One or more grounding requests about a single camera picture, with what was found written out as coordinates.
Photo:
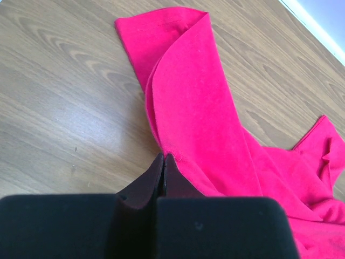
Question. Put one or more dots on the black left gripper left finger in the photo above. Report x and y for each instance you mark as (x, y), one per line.
(116, 225)

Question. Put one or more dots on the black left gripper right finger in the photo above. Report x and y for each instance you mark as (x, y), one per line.
(190, 225)

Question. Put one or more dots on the pink t-shirt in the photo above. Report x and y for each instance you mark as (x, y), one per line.
(193, 117)

